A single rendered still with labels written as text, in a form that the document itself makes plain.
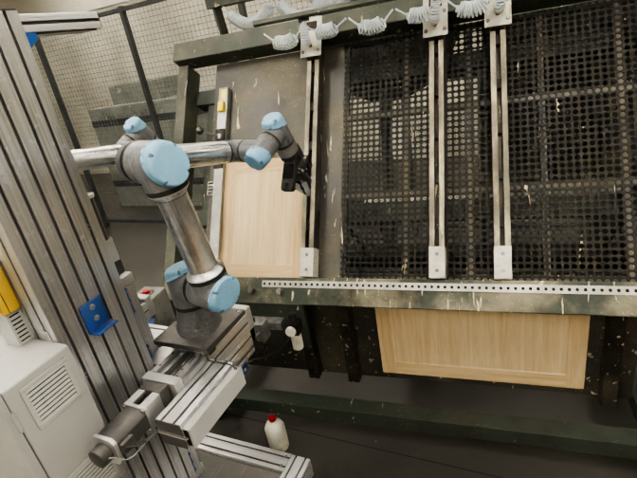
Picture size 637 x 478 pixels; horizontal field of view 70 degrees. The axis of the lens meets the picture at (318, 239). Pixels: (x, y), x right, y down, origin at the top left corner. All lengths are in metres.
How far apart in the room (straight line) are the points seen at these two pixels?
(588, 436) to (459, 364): 0.57
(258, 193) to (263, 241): 0.23
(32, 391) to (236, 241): 1.17
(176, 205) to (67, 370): 0.51
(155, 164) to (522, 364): 1.79
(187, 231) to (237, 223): 0.95
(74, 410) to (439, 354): 1.57
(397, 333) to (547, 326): 0.65
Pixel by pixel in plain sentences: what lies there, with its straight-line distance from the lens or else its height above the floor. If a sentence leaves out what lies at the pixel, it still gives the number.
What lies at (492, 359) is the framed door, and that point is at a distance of 2.32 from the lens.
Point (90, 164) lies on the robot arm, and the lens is 1.81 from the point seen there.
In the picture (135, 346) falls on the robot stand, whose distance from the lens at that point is 1.60.
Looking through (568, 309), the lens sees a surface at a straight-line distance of 1.88.
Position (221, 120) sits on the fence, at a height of 1.55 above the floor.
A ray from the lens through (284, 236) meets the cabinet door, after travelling 2.10.
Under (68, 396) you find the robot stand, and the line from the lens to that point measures 1.42.
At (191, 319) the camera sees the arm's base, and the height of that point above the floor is 1.10.
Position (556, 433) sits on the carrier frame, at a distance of 2.32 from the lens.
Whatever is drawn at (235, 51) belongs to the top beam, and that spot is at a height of 1.85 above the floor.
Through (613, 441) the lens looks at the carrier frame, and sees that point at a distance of 2.34.
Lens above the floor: 1.85
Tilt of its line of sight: 24 degrees down
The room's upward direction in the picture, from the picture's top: 10 degrees counter-clockwise
